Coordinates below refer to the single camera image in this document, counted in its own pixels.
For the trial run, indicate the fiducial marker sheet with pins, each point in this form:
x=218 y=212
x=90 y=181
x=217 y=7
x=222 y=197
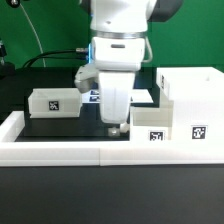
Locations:
x=137 y=96

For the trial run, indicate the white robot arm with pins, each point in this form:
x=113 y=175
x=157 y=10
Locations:
x=119 y=46

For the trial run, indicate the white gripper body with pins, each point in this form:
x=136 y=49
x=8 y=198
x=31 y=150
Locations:
x=115 y=90

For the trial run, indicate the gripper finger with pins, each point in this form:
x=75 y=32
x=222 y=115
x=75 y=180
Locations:
x=114 y=131

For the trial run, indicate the white drawer tray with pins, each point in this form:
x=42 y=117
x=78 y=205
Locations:
x=55 y=103
x=148 y=124

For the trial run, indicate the white U-shaped foam fence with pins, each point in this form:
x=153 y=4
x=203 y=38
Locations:
x=110 y=153

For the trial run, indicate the white drawer cabinet box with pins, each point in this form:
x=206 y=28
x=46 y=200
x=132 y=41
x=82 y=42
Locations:
x=194 y=98

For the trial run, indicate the black stand at left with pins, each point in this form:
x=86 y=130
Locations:
x=6 y=68

